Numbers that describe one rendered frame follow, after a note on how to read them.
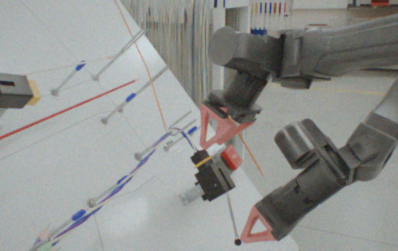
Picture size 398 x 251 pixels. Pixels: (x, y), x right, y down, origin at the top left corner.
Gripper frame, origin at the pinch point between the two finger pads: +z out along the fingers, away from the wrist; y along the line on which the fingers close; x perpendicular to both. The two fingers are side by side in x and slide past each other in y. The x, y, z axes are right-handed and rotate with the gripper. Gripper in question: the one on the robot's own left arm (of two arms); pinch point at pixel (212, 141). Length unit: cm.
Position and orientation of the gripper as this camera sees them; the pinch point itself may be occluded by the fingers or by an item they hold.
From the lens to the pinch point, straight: 72.0
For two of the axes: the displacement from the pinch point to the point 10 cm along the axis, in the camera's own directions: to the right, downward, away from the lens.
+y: -5.2, 1.0, -8.5
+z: -4.6, 8.0, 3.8
